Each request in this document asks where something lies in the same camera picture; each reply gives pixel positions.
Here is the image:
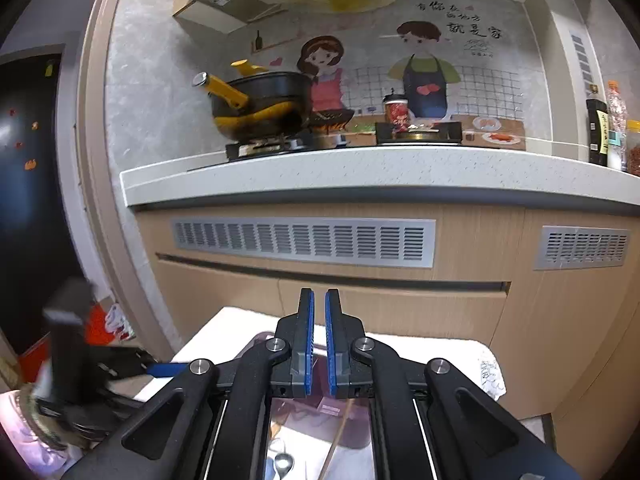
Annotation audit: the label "cartoon kitchen wall poster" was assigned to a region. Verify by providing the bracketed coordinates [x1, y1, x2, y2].
[105, 0, 551, 161]

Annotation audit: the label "dark sauce bottle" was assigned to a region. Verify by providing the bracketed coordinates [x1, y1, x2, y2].
[586, 84, 610, 166]

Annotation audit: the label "red paper cup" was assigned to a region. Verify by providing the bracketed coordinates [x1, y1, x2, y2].
[382, 91, 412, 134]

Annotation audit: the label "pink cloth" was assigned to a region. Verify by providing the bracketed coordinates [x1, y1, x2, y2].
[0, 390, 68, 480]

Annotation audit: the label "black refrigerator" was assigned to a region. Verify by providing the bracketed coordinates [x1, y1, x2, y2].
[0, 45, 87, 356]

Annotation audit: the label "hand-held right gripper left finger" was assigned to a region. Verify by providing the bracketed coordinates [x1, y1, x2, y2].
[62, 287, 316, 480]

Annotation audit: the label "black pot yellow handles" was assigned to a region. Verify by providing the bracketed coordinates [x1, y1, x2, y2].
[192, 60, 313, 145]

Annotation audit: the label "short grey vent grille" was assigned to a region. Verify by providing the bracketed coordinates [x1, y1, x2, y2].
[537, 226, 631, 271]

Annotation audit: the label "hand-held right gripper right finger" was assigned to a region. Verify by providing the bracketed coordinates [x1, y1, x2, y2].
[324, 287, 586, 480]

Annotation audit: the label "white kitchen counter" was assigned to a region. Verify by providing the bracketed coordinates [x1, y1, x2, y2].
[120, 144, 640, 209]

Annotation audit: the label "small metal spoon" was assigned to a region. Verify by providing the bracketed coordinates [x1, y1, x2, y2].
[274, 452, 297, 480]

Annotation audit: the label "red printed bag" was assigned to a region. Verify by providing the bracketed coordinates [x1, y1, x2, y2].
[82, 302, 136, 346]

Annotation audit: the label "long grey vent grille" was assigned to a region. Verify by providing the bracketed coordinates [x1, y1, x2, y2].
[171, 218, 436, 267]

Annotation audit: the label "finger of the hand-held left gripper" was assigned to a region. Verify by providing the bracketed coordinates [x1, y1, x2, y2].
[147, 361, 191, 379]

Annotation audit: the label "jar with yellow lid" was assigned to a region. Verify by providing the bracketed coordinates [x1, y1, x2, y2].
[625, 120, 640, 177]

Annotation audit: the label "wooden kitchen cabinet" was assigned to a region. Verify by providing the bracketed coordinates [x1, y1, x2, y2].
[135, 200, 640, 443]

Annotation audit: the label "wooden chopstick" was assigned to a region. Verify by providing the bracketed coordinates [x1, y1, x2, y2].
[320, 399, 352, 480]

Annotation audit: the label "clear bottle orange cap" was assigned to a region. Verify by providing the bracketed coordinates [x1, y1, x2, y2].
[606, 81, 629, 171]

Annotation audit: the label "black gas stove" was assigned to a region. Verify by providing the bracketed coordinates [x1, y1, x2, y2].
[187, 121, 463, 173]

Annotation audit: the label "white textured mat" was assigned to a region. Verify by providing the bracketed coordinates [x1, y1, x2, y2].
[135, 305, 509, 422]

